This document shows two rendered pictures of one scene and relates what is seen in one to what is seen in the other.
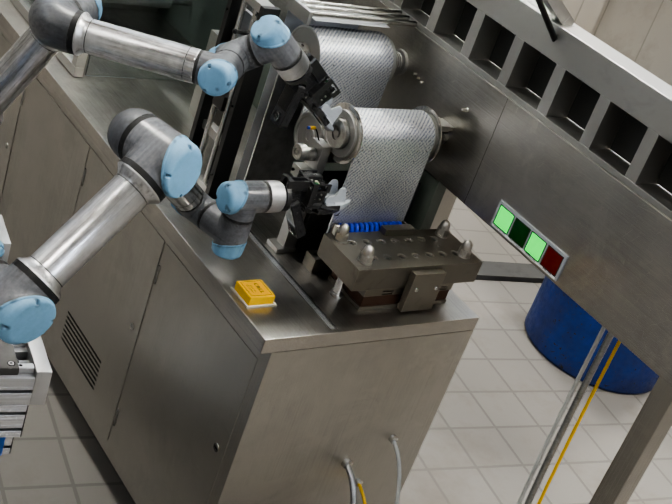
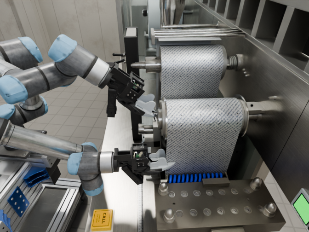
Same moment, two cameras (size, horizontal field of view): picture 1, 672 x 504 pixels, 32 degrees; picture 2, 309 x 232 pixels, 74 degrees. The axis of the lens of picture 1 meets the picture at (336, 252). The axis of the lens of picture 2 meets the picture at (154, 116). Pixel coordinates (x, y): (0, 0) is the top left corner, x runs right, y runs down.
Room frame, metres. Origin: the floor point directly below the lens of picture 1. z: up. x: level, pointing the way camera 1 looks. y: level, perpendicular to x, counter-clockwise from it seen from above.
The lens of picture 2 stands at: (2.19, -0.24, 1.67)
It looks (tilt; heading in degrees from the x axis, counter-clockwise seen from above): 37 degrees down; 40
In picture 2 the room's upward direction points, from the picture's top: straight up
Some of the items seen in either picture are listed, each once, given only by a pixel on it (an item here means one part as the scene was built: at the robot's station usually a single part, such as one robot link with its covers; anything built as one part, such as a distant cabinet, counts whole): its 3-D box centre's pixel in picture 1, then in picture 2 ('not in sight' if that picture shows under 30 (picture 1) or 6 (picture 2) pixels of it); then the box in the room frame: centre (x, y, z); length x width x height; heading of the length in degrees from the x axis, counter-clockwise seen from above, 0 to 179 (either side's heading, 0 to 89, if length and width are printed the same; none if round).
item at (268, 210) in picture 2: (466, 247); (270, 208); (2.69, -0.31, 1.05); 0.04 x 0.04 x 0.04
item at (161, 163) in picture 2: (340, 197); (162, 162); (2.57, 0.04, 1.12); 0.09 x 0.03 x 0.06; 132
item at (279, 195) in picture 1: (271, 195); (108, 161); (2.46, 0.19, 1.11); 0.08 x 0.05 x 0.08; 43
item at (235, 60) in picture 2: (389, 61); (228, 63); (3.01, 0.04, 1.34); 0.07 x 0.07 x 0.07; 43
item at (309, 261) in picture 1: (353, 258); not in sight; (2.67, -0.05, 0.92); 0.28 x 0.04 x 0.04; 133
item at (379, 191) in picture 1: (377, 193); (198, 157); (2.67, -0.05, 1.12); 0.23 x 0.01 x 0.18; 133
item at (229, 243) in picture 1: (227, 230); (91, 176); (2.41, 0.26, 1.01); 0.11 x 0.08 x 0.11; 59
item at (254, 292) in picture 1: (254, 292); (102, 219); (2.36, 0.14, 0.91); 0.07 x 0.07 x 0.02; 43
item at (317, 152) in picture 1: (297, 196); (151, 152); (2.63, 0.14, 1.05); 0.06 x 0.05 x 0.31; 133
